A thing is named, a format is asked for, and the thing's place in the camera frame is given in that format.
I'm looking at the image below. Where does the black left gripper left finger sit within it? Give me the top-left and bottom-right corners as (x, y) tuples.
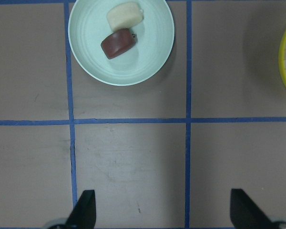
(65, 190), (96, 229)

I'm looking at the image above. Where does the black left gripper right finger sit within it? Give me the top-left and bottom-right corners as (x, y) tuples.
(230, 188), (274, 229)

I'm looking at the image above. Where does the brown steamed bun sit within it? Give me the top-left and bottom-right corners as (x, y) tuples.
(101, 29), (136, 60)

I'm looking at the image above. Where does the white steamed bun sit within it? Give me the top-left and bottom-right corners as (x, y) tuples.
(106, 1), (143, 32)

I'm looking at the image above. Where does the light green plate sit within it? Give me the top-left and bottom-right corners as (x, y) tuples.
(68, 0), (174, 86)

